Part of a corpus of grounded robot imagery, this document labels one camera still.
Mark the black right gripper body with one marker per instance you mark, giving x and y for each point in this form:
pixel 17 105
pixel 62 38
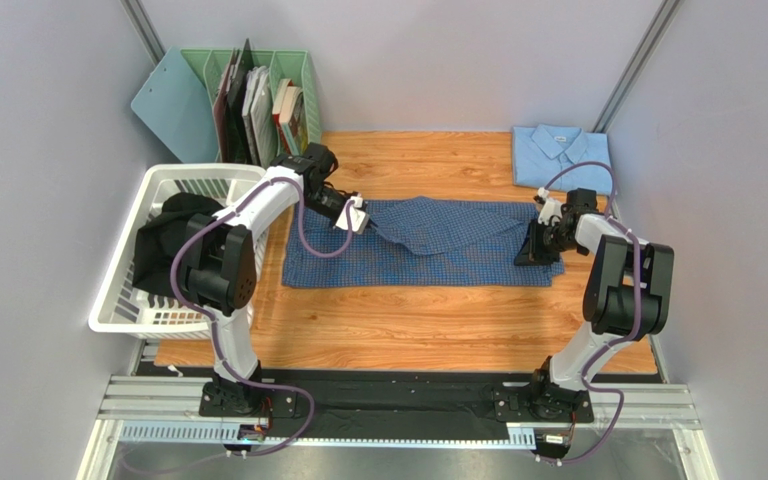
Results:
pixel 542 237

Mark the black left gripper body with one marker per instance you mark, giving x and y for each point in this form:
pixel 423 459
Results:
pixel 325 200

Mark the blue checked long sleeve shirt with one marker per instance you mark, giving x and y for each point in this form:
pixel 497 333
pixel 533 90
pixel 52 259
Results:
pixel 417 242

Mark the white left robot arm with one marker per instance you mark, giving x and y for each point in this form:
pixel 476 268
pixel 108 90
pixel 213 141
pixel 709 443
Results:
pixel 215 272

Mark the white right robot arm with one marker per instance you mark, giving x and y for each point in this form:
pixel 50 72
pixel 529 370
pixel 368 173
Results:
pixel 626 297

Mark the red spine book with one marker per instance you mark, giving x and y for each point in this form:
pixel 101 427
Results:
pixel 289 115

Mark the folded light blue shirt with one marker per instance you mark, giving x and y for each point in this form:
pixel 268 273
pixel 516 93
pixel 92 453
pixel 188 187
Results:
pixel 540 153

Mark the white paper folder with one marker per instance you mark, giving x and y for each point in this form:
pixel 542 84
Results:
pixel 257 117

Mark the dark brown folder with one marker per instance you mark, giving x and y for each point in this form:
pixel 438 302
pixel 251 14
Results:
pixel 227 109

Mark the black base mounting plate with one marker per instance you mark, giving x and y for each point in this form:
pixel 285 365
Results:
pixel 374 405

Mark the black shirt in basket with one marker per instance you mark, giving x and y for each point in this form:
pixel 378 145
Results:
pixel 159 240

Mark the light blue clipboard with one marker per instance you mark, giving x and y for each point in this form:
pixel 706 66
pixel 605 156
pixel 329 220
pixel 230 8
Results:
pixel 174 105

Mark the white plastic laundry basket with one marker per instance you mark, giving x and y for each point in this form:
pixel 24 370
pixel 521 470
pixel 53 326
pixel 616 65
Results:
pixel 122 308

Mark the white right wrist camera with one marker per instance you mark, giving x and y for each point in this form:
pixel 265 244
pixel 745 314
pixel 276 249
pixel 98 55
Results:
pixel 550 212

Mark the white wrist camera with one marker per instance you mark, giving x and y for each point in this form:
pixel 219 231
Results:
pixel 353 216
pixel 550 212

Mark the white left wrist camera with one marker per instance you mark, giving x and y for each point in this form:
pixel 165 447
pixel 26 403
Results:
pixel 353 216

